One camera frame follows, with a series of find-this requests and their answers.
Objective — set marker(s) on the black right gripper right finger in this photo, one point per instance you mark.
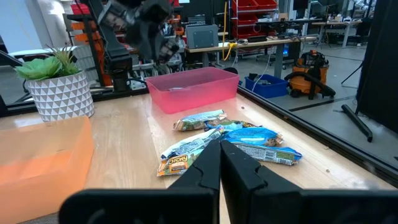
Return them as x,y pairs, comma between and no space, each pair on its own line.
264,202

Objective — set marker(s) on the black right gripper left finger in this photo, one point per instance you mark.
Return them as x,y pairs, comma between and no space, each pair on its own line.
186,205

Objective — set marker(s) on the orange translucent plastic bin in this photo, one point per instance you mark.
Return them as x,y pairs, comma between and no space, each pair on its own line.
40,161

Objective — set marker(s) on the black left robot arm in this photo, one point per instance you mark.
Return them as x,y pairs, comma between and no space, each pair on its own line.
118,59

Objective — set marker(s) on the Chewy orange green granola bar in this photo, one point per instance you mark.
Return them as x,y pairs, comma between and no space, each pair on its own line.
175,163

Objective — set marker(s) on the blue-wrapped granola bar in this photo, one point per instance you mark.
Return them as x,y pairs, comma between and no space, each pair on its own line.
252,137
273,154

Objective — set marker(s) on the white blue granola bar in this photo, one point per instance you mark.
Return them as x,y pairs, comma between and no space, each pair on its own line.
192,143

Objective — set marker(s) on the silver green granola bar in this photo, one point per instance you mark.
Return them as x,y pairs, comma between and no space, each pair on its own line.
196,121

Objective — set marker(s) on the orange shelf rack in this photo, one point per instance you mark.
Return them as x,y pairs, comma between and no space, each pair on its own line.
81,37

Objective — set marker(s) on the pink translucent plastic bin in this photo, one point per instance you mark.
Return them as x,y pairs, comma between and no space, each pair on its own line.
192,96

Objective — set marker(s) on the red shelf bins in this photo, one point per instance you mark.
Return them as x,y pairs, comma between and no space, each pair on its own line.
248,18

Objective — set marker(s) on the white patterned plant pot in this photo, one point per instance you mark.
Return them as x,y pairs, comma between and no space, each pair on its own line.
60,96

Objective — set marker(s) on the blue storage bin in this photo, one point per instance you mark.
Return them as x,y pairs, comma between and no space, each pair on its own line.
267,90

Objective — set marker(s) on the green artificial succulent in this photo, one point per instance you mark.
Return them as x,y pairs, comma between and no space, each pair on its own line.
40,68

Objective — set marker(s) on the wooden workbench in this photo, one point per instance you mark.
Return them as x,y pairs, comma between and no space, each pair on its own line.
264,42

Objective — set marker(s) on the black stand leg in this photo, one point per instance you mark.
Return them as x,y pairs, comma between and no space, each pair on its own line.
357,123

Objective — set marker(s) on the orange black shop vacuum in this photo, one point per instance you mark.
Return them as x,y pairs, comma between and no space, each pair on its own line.
306,79

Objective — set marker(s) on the black backdrop panel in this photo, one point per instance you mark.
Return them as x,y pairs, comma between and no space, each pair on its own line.
379,62

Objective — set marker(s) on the wooden topped table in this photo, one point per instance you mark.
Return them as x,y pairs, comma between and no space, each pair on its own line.
335,22

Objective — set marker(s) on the black aluminium table frame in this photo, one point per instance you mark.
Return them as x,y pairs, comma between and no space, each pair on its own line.
357,155

